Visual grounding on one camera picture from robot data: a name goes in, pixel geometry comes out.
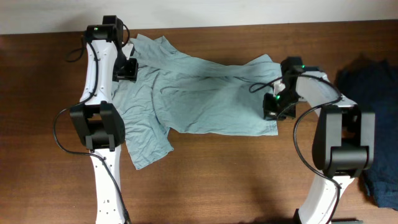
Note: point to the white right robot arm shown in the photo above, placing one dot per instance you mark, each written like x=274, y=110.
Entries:
x=343, y=144

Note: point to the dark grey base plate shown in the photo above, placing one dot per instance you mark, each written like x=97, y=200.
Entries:
x=348, y=222

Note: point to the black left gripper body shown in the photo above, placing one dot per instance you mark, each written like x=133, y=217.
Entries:
x=129, y=70

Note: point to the dark blue folded garment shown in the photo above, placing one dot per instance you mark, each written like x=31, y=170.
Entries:
x=373, y=84

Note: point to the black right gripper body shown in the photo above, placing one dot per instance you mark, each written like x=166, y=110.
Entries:
x=280, y=106

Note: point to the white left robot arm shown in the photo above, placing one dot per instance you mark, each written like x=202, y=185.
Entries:
x=97, y=122

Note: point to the light teal t-shirt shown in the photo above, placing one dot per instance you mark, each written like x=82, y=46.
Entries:
x=190, y=95

